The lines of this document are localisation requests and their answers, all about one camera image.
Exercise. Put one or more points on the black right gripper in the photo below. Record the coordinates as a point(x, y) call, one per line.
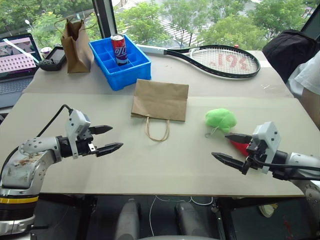
point(254, 155)

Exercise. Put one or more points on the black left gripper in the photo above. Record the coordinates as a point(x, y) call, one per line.
point(85, 145)

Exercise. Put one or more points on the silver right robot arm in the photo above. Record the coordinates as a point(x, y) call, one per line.
point(298, 170)

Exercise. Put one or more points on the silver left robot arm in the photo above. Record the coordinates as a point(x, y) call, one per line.
point(30, 160)

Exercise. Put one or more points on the flat brown paper bag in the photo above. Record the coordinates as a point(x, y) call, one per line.
point(161, 100)

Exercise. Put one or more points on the small red object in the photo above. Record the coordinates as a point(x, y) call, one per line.
point(240, 147)

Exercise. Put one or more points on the green plush toy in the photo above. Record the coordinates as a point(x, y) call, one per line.
point(221, 120)

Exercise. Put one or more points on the blue plastic divided crate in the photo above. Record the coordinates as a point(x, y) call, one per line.
point(120, 63)

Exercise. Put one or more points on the red soda can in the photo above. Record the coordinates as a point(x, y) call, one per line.
point(119, 50)

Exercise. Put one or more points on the black tennis racket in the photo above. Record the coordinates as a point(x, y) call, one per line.
point(217, 58)

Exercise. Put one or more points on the black handheld game console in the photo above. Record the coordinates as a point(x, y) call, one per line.
point(53, 59)

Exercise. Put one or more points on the person in white shirt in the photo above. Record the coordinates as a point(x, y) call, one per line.
point(306, 85)

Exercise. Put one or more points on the white cup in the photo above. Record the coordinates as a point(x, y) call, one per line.
point(45, 51)

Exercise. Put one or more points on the black backpack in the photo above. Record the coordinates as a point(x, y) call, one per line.
point(287, 51)

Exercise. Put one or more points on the open laptop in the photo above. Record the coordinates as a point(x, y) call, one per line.
point(15, 67)

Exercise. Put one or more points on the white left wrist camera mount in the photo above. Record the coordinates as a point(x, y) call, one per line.
point(75, 128)

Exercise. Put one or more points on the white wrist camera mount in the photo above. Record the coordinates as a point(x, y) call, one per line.
point(75, 128)
point(266, 145)

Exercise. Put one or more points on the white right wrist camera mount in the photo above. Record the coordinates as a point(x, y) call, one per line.
point(266, 145)

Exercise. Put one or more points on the black window frame post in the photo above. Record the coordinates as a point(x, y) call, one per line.
point(103, 17)

